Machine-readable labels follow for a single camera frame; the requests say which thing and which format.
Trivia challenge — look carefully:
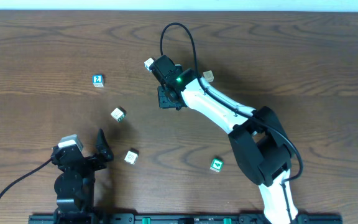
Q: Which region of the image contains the blue number 2 block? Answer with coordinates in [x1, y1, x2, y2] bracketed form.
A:
[92, 74, 104, 88]

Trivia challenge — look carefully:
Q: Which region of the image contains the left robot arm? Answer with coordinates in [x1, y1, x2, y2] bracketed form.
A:
[50, 129, 114, 223]

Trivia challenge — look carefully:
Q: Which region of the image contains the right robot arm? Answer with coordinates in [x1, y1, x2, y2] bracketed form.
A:
[144, 55, 300, 223]

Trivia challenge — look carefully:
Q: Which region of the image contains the white block blue side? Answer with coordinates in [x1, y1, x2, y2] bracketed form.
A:
[144, 58, 154, 72]

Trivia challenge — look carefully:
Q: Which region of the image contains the white block engraved circle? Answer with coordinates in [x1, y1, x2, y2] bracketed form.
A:
[124, 150, 139, 165]

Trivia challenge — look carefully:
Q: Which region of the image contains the white block red side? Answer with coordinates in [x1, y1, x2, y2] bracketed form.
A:
[203, 70, 214, 83]

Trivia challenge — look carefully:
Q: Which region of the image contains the white block green side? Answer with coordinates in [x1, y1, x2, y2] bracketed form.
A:
[110, 108, 126, 122]

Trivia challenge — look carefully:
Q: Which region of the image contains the green number 4 block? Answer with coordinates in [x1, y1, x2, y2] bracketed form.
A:
[210, 158, 224, 172]

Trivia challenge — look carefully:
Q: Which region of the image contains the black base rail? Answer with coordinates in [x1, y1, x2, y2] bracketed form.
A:
[28, 212, 344, 224]

